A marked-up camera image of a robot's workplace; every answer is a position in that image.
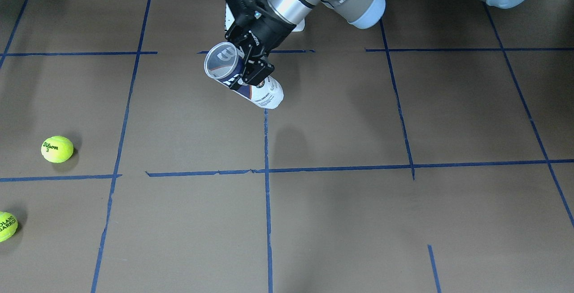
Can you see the clear tennis ball can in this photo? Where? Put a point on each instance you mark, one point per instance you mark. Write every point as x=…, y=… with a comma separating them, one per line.
x=225, y=64

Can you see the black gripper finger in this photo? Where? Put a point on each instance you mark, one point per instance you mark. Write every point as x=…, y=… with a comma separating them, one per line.
x=236, y=77
x=258, y=68

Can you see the Wilson tennis ball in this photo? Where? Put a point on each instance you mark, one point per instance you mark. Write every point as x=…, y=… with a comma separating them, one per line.
x=57, y=149

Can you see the Roland Garros tennis ball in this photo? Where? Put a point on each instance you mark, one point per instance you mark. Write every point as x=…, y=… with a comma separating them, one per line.
x=8, y=225

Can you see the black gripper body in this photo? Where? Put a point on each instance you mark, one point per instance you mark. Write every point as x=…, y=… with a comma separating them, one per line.
x=272, y=29

